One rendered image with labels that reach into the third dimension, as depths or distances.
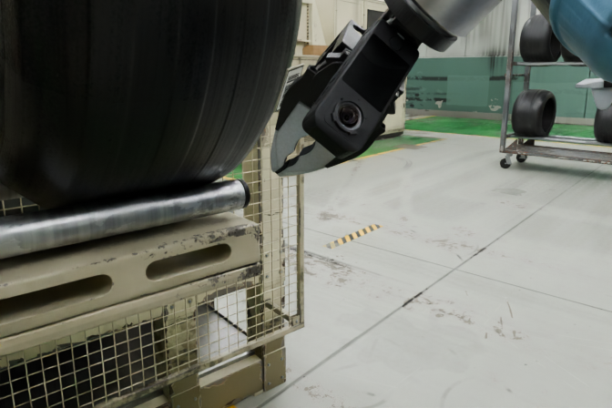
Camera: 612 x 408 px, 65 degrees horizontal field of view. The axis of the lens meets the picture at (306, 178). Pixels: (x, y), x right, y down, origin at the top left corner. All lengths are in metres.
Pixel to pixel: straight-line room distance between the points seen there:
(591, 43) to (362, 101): 0.15
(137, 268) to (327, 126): 0.35
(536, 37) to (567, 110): 5.86
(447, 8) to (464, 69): 11.81
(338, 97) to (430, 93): 12.19
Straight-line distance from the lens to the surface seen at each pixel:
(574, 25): 0.30
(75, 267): 0.60
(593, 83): 1.10
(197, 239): 0.65
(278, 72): 0.57
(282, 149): 0.47
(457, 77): 12.25
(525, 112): 5.76
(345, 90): 0.36
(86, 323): 0.63
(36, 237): 0.60
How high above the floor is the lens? 1.08
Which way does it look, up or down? 12 degrees down
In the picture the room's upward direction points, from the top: straight up
